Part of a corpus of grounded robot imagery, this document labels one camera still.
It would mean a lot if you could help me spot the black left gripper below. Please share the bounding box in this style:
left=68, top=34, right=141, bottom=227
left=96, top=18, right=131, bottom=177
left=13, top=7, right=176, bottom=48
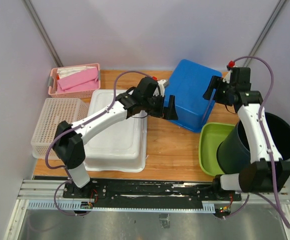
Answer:
left=143, top=93, right=179, bottom=121

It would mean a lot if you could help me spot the blue plastic tub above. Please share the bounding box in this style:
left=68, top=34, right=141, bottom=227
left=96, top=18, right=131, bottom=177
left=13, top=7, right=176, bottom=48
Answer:
left=164, top=59, right=222, bottom=133

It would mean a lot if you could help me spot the large white plastic tub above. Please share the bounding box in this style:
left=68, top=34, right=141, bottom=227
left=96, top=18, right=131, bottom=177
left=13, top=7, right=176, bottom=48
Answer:
left=82, top=89, right=149, bottom=173

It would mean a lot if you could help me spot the black round bucket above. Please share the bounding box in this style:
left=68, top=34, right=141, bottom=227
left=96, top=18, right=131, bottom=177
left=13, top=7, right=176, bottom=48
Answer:
left=216, top=112, right=290, bottom=174

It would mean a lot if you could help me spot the white perforated plastic basket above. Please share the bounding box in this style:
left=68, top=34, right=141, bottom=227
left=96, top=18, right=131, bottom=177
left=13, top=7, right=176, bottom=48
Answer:
left=30, top=98, right=89, bottom=159

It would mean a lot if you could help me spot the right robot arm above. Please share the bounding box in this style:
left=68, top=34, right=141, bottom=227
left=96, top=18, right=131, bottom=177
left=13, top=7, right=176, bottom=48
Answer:
left=203, top=65, right=290, bottom=200

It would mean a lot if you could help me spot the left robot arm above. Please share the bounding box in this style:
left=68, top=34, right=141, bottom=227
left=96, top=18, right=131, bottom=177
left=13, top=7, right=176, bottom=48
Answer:
left=51, top=76, right=178, bottom=198

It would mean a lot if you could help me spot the lime green plastic tub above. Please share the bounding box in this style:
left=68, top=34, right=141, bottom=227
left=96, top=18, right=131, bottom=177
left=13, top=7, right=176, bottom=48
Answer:
left=198, top=122, right=235, bottom=177

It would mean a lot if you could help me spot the pink folded cloth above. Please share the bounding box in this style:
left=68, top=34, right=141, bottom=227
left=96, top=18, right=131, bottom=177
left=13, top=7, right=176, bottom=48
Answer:
left=57, top=67, right=99, bottom=93

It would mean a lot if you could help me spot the white folded cloth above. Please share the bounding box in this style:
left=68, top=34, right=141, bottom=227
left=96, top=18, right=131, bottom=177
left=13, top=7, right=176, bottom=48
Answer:
left=56, top=65, right=98, bottom=79

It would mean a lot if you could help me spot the pink plastic basket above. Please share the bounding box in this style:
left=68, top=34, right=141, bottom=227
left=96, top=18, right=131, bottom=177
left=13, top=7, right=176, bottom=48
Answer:
left=47, top=63, right=101, bottom=99

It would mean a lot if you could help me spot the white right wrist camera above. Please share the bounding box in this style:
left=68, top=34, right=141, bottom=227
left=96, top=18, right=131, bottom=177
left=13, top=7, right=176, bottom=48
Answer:
left=222, top=66, right=236, bottom=84

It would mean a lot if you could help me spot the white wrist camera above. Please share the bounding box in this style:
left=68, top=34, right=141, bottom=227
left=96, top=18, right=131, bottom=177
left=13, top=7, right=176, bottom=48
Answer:
left=222, top=66, right=236, bottom=84
left=153, top=79, right=170, bottom=97

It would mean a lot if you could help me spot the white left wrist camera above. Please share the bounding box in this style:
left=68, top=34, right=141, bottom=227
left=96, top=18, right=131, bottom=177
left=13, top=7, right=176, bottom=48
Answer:
left=153, top=79, right=170, bottom=97

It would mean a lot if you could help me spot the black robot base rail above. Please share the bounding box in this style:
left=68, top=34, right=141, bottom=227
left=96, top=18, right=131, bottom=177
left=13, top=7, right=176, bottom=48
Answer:
left=62, top=178, right=242, bottom=207

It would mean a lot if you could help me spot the white slotted cable duct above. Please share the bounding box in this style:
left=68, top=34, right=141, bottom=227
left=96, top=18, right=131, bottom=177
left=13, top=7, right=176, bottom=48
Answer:
left=27, top=200, right=216, bottom=214

